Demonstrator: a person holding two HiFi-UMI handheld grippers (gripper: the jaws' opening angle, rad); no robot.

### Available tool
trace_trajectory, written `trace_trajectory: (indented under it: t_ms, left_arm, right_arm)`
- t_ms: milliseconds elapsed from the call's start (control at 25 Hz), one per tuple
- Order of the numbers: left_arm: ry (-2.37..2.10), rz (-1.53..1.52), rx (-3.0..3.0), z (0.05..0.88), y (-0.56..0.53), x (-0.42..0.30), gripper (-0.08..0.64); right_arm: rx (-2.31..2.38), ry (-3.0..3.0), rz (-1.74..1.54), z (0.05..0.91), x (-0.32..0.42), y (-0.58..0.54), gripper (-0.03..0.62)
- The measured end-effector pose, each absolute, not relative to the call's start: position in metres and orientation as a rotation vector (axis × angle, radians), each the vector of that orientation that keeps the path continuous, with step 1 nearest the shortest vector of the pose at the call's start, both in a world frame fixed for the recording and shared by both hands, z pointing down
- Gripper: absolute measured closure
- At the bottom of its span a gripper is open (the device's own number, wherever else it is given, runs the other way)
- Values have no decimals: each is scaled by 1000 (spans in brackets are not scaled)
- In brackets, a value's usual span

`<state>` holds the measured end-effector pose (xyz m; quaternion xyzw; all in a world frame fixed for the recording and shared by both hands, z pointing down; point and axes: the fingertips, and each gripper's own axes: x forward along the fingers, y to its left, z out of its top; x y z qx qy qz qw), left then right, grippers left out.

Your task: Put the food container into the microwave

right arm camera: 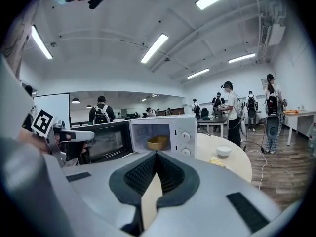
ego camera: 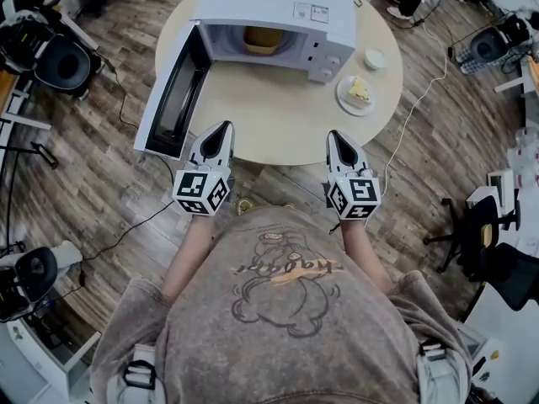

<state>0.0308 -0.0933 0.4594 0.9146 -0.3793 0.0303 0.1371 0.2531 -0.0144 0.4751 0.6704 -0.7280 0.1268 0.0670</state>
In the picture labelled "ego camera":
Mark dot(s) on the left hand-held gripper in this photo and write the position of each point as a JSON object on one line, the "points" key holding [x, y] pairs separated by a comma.
{"points": [[197, 187]]}

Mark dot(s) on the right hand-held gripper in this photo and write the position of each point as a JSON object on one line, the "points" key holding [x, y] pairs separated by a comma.
{"points": [[358, 194]]}

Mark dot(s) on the yellow food container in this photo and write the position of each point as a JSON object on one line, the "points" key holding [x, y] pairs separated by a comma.
{"points": [[261, 40]]}

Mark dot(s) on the person's left forearm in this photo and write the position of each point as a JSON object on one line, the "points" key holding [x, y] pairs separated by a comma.
{"points": [[191, 255]]}

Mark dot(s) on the person's right forearm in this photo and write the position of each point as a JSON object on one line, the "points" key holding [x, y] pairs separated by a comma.
{"points": [[362, 255]]}

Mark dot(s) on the white plate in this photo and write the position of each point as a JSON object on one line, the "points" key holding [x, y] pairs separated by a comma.
{"points": [[345, 99]]}

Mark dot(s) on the yellow cake slice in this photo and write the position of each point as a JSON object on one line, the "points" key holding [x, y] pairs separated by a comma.
{"points": [[360, 93]]}

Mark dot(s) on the person's yellow shoe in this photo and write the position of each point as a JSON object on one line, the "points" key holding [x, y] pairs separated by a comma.
{"points": [[288, 205], [245, 207]]}

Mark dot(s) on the small white bowl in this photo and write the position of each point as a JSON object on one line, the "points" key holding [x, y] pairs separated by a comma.
{"points": [[374, 58]]}

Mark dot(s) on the person's grey printed shirt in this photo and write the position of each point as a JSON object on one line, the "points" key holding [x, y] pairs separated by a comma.
{"points": [[286, 322]]}

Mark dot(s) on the white desk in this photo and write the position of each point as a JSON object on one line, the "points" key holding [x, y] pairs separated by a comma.
{"points": [[38, 364]]}

